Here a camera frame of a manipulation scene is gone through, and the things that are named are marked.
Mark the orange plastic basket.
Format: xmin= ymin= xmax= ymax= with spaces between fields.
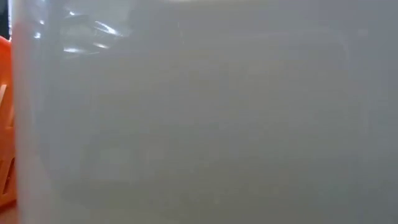
xmin=0 ymin=35 xmax=18 ymax=208

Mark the translucent white plastic bin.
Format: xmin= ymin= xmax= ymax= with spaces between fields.
xmin=9 ymin=0 xmax=398 ymax=224

